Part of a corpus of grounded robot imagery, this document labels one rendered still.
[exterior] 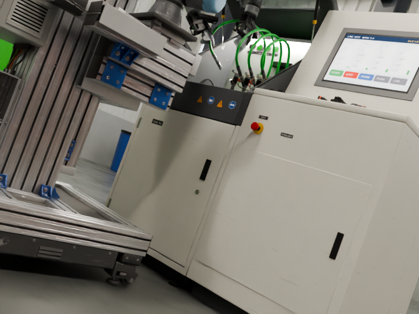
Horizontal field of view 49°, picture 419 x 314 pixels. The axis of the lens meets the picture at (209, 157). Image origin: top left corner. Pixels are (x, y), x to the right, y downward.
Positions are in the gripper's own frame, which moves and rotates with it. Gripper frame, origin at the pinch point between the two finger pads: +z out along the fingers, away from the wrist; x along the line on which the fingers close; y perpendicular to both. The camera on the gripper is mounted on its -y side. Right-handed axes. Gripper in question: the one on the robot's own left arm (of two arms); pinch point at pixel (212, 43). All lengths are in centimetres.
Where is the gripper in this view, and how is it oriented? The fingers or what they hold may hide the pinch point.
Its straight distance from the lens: 260.9
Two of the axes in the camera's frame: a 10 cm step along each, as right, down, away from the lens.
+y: -8.5, 3.9, -3.5
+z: 4.2, 9.1, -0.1
